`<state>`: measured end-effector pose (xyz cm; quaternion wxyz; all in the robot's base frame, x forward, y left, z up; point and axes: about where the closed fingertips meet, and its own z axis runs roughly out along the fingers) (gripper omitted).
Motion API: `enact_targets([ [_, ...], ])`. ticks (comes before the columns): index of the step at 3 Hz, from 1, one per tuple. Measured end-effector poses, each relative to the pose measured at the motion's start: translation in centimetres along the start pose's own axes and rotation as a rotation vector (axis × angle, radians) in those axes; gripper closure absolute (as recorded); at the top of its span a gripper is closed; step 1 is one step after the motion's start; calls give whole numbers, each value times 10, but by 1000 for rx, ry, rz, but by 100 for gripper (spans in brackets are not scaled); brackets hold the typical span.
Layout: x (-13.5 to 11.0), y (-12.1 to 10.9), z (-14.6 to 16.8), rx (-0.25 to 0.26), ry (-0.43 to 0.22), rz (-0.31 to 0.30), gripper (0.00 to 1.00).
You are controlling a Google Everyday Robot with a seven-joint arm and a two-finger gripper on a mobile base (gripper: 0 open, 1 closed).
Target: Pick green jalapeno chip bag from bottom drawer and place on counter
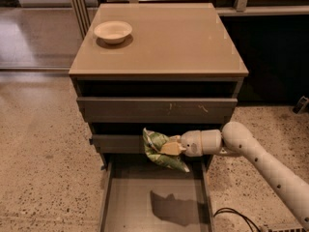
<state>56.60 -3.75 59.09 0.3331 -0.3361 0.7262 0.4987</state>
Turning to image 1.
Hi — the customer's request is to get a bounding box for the small dark floor object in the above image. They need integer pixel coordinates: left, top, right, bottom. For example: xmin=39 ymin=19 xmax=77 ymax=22
xmin=293 ymin=96 xmax=309 ymax=114

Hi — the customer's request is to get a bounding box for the green jalapeno chip bag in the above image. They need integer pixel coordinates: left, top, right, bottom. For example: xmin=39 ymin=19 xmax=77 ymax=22
xmin=143 ymin=128 xmax=189 ymax=173

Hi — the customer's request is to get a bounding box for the grey drawer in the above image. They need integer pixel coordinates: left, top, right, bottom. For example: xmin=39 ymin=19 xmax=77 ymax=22
xmin=77 ymin=97 xmax=238 ymax=124
xmin=89 ymin=133 xmax=223 ymax=156
xmin=98 ymin=155 xmax=214 ymax=232

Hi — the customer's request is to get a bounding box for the grey bottom drawer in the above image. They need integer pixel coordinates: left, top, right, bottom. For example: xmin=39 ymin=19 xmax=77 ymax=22
xmin=98 ymin=155 xmax=214 ymax=232

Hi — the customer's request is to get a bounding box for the white bowl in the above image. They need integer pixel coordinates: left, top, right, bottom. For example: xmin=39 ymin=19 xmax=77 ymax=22
xmin=94 ymin=21 xmax=132 ymax=44

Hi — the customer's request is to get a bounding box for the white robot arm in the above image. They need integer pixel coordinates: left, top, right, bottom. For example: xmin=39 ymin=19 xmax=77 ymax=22
xmin=159 ymin=122 xmax=309 ymax=231

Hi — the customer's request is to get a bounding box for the grey middle drawer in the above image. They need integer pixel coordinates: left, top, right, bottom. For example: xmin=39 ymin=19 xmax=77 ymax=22
xmin=89 ymin=133 xmax=223 ymax=156

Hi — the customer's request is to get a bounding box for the black cable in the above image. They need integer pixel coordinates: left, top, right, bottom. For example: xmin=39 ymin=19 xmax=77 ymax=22
xmin=212 ymin=207 xmax=261 ymax=232

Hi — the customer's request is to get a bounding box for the grey top drawer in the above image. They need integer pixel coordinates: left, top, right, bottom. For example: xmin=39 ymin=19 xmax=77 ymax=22
xmin=77 ymin=97 xmax=238 ymax=124

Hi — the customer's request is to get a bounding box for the metal floor vent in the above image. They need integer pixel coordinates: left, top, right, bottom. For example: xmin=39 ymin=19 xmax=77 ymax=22
xmin=260 ymin=223 xmax=307 ymax=232

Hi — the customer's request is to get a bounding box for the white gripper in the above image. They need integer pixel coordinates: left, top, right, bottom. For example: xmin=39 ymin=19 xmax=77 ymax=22
xmin=160 ymin=130 xmax=203 ymax=157

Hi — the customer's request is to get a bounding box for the grey drawer cabinet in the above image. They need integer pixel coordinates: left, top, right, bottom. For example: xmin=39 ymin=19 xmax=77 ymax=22
xmin=68 ymin=2 xmax=250 ymax=172

